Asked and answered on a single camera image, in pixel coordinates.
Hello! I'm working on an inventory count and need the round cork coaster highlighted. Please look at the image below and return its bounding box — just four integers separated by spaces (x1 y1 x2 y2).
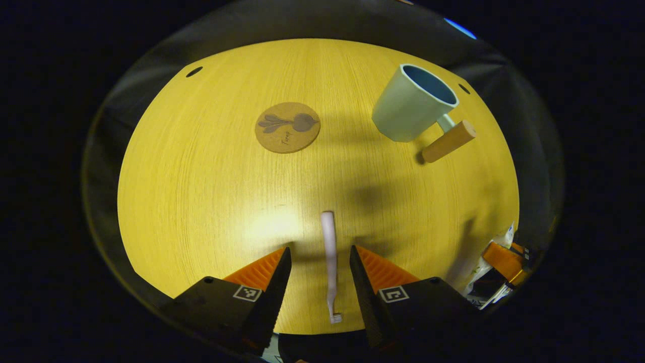
254 102 321 154

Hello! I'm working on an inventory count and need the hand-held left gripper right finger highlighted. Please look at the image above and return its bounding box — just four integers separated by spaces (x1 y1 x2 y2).
349 246 479 351

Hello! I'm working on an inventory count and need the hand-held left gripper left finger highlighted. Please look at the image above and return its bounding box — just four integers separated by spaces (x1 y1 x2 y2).
161 247 293 356

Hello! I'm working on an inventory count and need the pale pink toothbrush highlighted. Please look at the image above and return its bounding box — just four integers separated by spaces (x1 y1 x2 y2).
320 211 343 324

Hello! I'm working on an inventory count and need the white toothpaste tube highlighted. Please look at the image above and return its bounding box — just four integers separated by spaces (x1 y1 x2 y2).
461 222 517 303

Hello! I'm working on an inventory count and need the pale green cup wooden handle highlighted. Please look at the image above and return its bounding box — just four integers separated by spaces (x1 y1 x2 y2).
371 64 477 164

